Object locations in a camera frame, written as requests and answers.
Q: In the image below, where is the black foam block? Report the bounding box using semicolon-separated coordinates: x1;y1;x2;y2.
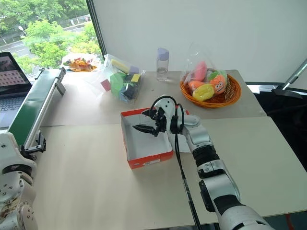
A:
124;82;141;100

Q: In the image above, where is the yellow plush toy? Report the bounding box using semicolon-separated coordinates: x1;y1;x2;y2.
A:
191;83;215;101

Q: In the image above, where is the bag of snacks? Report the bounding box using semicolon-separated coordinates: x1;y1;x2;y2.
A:
61;53;99;73

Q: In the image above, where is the dark window frame post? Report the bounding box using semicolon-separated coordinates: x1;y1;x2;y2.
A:
85;0;107;64

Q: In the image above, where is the orange plush with face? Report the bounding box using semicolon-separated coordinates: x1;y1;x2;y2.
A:
209;73;227;94

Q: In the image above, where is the green foam block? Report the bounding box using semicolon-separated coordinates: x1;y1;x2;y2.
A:
109;73;127;95

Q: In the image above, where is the pink plush toy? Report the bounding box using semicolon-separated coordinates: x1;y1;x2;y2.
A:
190;61;209;82

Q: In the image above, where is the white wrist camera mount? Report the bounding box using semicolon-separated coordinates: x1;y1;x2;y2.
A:
0;133;37;174
153;94;179;132

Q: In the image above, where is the magenta square block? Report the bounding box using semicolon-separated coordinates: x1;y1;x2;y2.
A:
100;80;112;92

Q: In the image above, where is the orange wicker basket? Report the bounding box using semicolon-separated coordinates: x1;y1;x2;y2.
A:
180;73;242;109

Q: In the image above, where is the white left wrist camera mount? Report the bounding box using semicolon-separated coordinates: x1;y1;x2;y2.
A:
0;133;37;174

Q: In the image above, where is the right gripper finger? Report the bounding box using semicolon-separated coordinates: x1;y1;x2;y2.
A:
132;124;157;135
142;109;157;120

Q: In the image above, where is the clear bag of plush toys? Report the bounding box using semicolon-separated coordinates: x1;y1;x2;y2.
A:
181;42;228;101

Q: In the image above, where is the green conveyor belt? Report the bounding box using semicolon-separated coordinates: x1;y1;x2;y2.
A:
7;67;67;152

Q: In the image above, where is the red cardboard box tray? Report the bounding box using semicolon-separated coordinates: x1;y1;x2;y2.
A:
120;107;192;170

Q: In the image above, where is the yellow sponge block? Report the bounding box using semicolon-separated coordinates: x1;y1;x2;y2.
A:
110;59;130;74

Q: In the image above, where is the silver pole black base stand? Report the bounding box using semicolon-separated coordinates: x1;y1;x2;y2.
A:
272;58;307;99

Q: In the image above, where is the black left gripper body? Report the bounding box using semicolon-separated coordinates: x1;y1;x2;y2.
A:
20;145;37;161

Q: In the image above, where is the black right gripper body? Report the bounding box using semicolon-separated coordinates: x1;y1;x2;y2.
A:
153;107;168;138

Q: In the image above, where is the clear bottle purple cap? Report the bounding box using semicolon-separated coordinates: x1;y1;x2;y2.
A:
156;47;170;82

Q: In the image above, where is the open grey laptop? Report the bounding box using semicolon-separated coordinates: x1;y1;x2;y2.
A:
0;51;33;128

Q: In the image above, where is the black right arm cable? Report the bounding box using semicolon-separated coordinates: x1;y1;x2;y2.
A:
150;95;202;230

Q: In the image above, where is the clear bag of blocks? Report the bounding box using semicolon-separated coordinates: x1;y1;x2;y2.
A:
83;54;146;104

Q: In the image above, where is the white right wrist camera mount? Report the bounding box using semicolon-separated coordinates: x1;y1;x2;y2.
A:
153;94;179;132

